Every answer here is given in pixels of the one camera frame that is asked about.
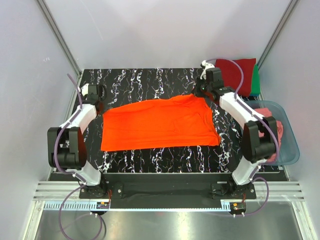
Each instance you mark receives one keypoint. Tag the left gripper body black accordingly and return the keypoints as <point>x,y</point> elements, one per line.
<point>101,100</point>

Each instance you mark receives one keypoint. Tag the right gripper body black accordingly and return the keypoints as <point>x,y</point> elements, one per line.
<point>202,88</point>

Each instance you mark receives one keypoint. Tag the orange t shirt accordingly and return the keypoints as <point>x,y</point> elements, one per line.
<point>183,120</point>

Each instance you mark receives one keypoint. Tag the clear blue plastic bin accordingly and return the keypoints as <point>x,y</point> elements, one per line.
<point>289,152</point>

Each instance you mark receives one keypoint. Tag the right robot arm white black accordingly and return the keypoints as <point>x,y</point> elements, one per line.
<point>259,133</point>

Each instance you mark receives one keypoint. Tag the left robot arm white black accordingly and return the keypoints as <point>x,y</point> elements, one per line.
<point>66,145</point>

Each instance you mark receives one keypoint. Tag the folded red t shirt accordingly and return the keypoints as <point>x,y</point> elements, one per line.
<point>232,76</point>

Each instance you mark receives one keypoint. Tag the folded green t shirt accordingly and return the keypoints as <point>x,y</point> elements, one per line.
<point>255,82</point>

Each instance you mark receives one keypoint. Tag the pink t shirt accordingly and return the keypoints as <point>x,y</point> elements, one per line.
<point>277,129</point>

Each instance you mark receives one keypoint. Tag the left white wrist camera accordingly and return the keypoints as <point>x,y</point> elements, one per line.
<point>84,90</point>

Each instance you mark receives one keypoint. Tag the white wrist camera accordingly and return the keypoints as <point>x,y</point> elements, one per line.
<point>205,67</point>
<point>84,90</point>

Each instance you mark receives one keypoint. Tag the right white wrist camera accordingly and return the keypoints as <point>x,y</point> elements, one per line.
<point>205,67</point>

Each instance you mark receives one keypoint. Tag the left aluminium frame post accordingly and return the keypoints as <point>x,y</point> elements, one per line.
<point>58,35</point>

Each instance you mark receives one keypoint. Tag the aluminium frame post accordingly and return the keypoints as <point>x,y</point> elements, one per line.
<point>58,35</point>
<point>277,31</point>

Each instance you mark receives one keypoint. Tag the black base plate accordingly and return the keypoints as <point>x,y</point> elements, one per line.
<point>165,191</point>

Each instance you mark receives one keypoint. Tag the right aluminium frame post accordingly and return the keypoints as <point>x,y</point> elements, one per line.
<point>277,31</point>

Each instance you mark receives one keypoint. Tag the white slotted cable duct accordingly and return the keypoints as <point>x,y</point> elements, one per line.
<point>99,206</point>

